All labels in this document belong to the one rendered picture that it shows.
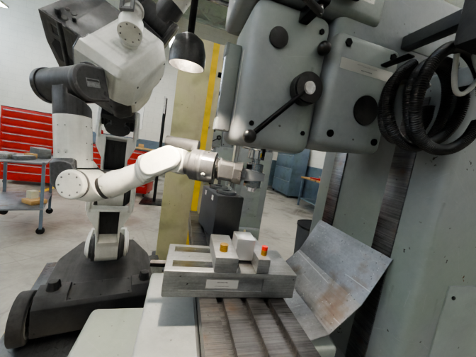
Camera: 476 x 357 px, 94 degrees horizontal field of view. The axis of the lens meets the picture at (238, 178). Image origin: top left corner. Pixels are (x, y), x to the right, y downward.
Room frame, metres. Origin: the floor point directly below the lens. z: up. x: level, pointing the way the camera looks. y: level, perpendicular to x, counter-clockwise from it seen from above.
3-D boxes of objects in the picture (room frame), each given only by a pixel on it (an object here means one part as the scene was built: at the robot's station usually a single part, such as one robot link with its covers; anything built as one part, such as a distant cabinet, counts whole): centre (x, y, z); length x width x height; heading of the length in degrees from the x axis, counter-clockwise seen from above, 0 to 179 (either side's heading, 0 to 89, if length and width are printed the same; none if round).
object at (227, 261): (0.60, 0.01, 1.01); 0.15 x 0.06 x 0.04; 13
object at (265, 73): (0.62, -0.05, 1.47); 0.21 x 0.19 x 0.32; 15
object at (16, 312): (0.81, 0.77, 0.50); 0.20 x 0.05 x 0.20; 28
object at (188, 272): (0.60, -0.01, 0.97); 0.35 x 0.15 x 0.11; 103
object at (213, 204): (1.00, 0.06, 1.02); 0.22 x 0.12 x 0.20; 26
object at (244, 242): (0.61, -0.04, 1.03); 0.06 x 0.05 x 0.06; 13
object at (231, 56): (0.59, 0.06, 1.45); 0.04 x 0.04 x 0.21; 15
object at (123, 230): (1.17, 0.66, 0.68); 0.21 x 0.20 x 0.13; 28
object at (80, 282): (1.15, 0.65, 0.59); 0.64 x 0.52 x 0.33; 28
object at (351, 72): (0.67, -0.23, 1.47); 0.24 x 0.19 x 0.26; 15
